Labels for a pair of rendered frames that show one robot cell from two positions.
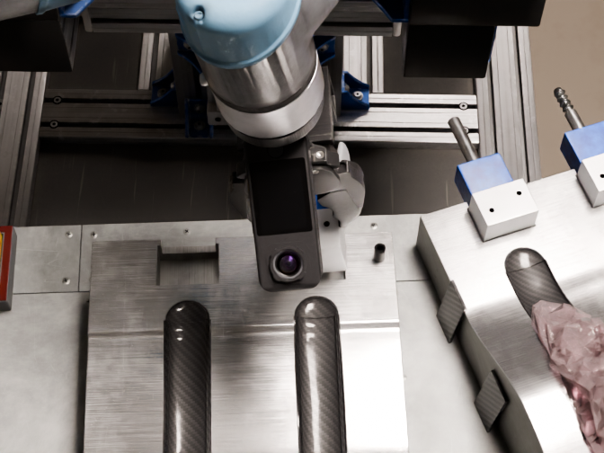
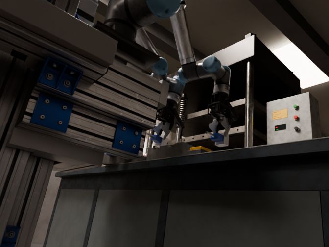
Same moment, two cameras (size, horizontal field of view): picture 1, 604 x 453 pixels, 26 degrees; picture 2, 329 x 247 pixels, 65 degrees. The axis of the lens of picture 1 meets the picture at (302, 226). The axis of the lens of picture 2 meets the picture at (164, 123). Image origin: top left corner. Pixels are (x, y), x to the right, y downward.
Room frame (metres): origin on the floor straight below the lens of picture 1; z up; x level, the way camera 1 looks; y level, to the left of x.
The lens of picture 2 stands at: (1.30, 1.02, 0.54)
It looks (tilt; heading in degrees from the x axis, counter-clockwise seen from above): 21 degrees up; 233
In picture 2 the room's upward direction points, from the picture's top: 8 degrees clockwise
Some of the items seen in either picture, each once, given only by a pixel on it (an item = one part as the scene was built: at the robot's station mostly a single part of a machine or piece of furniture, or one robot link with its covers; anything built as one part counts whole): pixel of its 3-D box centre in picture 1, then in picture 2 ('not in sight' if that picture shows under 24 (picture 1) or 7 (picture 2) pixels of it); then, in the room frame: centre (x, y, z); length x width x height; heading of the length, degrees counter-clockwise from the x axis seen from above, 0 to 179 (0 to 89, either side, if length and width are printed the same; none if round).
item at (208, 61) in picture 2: not in sight; (210, 68); (0.53, 0.29, 1.25); 0.11 x 0.11 x 0.08; 16
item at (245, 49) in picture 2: not in sight; (218, 103); (-0.55, -0.59, 1.75); 1.30 x 0.84 x 0.61; 92
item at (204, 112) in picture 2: not in sight; (220, 126); (-0.61, -0.59, 1.52); 1.10 x 0.70 x 0.05; 92
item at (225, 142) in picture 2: not in sight; (215, 136); (0.45, 0.28, 0.93); 0.13 x 0.05 x 0.05; 2
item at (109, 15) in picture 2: not in sight; (124, 14); (1.02, 0.32, 1.20); 0.13 x 0.12 x 0.14; 106
